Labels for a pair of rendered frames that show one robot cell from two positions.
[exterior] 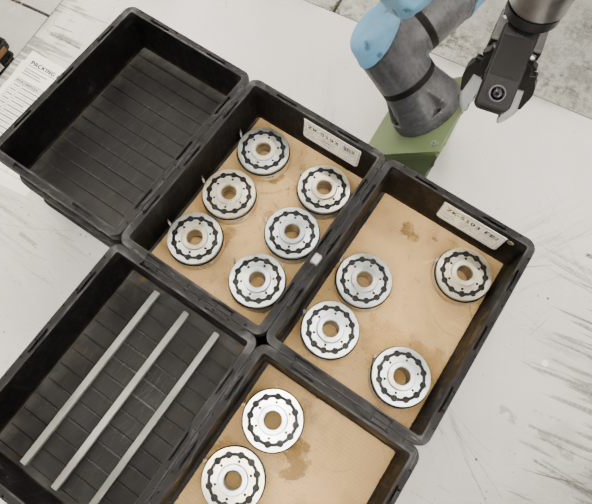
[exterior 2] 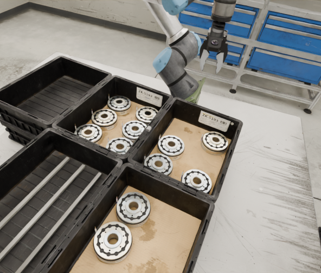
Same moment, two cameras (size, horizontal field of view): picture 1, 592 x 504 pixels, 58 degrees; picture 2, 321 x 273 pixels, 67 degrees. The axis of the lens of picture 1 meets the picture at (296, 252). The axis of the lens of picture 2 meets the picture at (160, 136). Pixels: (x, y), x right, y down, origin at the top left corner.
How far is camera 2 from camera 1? 42 cm
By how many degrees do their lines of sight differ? 27
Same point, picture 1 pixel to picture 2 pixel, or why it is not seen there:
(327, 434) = (163, 215)
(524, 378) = (254, 196)
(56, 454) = not seen: outside the picture
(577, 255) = (259, 147)
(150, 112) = (66, 95)
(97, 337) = (33, 180)
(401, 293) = (189, 152)
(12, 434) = not seen: outside the picture
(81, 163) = (31, 111)
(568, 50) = not seen: hidden behind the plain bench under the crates
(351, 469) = (179, 231)
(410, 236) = (188, 131)
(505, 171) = not seen: hidden behind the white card
